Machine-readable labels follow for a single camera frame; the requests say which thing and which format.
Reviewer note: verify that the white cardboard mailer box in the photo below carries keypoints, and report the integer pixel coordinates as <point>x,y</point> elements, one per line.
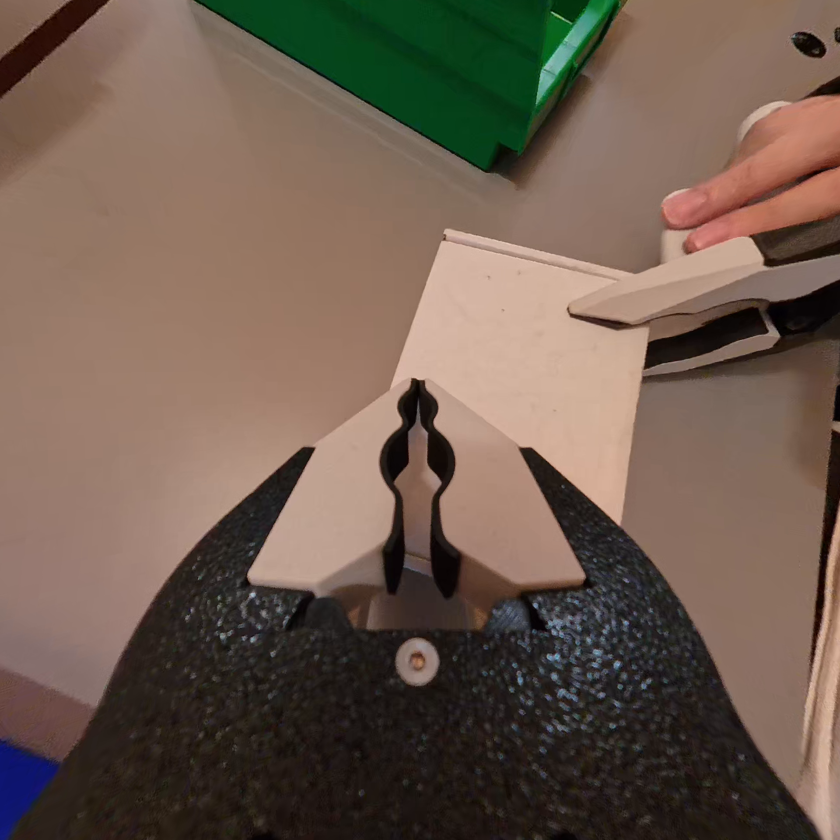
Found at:
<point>525,367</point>

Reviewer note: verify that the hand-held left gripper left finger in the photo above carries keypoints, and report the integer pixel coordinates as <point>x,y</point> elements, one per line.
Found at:
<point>328,525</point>

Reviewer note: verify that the green plastic bin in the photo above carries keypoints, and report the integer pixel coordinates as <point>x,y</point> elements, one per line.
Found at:
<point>426,65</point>

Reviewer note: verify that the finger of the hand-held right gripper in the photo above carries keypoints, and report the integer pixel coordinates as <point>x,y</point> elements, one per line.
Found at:
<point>715,344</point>
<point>689,282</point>

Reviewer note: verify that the blue plastic bin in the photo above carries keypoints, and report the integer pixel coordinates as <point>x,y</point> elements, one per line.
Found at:
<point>26,787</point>

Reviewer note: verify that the person's pale clothing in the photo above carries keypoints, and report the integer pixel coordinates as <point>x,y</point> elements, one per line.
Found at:
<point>823,722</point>

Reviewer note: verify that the person's right hand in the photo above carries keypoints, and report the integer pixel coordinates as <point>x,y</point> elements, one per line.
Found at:
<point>787,170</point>

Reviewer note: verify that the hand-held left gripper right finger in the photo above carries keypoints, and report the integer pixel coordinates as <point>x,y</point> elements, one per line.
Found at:
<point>505,525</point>

